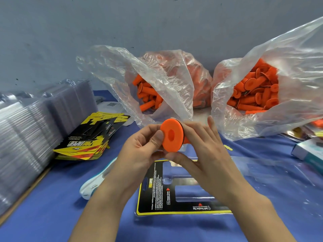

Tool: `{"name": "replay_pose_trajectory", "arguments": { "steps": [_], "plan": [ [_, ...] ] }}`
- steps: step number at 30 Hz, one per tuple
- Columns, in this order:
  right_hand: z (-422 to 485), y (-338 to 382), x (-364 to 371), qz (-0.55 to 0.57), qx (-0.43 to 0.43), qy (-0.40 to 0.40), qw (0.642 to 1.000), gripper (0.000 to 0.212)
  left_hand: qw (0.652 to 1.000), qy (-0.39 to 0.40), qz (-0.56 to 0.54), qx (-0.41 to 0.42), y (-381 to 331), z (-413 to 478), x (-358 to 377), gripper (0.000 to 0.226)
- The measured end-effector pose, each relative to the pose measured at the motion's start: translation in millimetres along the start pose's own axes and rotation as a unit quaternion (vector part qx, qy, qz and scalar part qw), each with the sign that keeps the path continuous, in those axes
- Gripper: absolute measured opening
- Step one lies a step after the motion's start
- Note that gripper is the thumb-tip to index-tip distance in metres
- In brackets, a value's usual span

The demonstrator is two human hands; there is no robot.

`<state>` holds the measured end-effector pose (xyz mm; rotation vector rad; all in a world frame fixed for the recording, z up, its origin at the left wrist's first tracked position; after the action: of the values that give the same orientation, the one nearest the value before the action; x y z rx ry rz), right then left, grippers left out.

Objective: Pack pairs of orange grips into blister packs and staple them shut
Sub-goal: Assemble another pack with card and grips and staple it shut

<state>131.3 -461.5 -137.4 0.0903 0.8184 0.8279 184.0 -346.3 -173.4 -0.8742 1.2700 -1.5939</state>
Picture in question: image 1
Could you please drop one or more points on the person's right hand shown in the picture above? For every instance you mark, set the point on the person's right hand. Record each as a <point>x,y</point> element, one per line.
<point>207,158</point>

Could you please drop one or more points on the person's left hand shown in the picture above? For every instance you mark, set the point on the person's left hand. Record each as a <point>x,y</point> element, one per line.
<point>131,163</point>

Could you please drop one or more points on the yellow black backing card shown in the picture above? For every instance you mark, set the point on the yellow black backing card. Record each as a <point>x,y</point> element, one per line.
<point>151,199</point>

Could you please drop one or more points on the teal hand stapler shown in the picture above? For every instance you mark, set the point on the teal hand stapler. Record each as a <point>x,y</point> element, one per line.
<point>93,184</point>

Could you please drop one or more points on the stack of clear blister shells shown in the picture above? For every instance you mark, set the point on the stack of clear blister shells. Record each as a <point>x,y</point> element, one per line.
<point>28,138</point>

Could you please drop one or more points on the small yellow scrap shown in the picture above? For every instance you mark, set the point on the small yellow scrap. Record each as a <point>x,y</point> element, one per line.
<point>228,147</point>

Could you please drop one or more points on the stack of yellow black cards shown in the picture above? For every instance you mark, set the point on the stack of yellow black cards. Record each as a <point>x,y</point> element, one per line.
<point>88,136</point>

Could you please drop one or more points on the white printed paper sheet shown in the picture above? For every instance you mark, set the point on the white printed paper sheet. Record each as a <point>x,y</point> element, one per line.
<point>113,105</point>

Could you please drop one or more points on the teal white cardboard box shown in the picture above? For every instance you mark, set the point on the teal white cardboard box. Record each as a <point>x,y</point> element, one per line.
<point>309,151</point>

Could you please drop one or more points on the large clear plastic bag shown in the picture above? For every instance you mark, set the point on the large clear plastic bag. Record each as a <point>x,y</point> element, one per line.
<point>303,53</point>

